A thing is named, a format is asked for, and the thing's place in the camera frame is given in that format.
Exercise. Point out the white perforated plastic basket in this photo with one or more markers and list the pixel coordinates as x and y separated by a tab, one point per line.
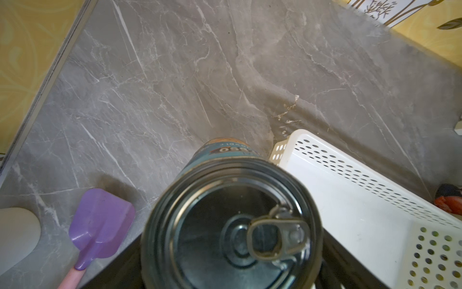
405	241

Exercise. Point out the dark tomato tin can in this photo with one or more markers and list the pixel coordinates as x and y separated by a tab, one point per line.
449	198

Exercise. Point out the blue tin can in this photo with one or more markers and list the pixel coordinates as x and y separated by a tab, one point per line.
232	220

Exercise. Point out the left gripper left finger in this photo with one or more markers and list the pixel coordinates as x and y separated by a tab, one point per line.
124	272

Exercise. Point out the small potted green plant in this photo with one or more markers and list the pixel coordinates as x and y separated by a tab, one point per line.
20	234

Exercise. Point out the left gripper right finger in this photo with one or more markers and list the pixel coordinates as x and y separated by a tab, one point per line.
341	270

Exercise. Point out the purple spatula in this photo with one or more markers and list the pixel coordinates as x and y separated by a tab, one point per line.
99	226

